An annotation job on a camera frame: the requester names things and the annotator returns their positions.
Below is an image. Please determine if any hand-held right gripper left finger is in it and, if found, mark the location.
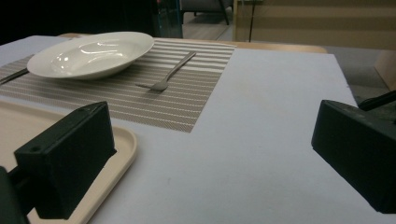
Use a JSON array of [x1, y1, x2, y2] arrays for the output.
[[13, 101, 118, 220]]

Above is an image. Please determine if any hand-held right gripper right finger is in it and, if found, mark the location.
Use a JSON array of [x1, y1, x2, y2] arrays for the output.
[[311, 99, 396, 215]]

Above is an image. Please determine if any beige plastic tray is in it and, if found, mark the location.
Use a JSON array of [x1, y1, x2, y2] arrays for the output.
[[0, 99, 138, 224]]

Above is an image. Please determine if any white deep plate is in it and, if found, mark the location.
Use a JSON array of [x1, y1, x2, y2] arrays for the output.
[[26, 31, 156, 80]]

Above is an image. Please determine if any silver metal fork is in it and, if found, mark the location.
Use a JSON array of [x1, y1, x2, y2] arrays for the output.
[[134, 50, 198, 92]]

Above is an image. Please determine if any light grey table cover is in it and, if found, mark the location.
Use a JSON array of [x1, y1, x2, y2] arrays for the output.
[[0, 35, 396, 224]]

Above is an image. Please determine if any striped woven placemat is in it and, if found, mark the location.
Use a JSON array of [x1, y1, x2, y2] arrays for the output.
[[0, 37, 237, 134]]

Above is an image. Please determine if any beige cabinet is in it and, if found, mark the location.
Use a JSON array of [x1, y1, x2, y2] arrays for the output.
[[233, 0, 396, 51]]

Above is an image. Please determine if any teal glass stand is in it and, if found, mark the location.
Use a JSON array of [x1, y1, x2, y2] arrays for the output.
[[152, 0, 184, 39]]

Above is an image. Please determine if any dark chair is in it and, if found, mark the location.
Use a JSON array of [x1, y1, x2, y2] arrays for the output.
[[180, 0, 234, 26]]

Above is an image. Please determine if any black cable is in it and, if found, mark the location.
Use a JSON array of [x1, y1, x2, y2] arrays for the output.
[[247, 0, 257, 43]]

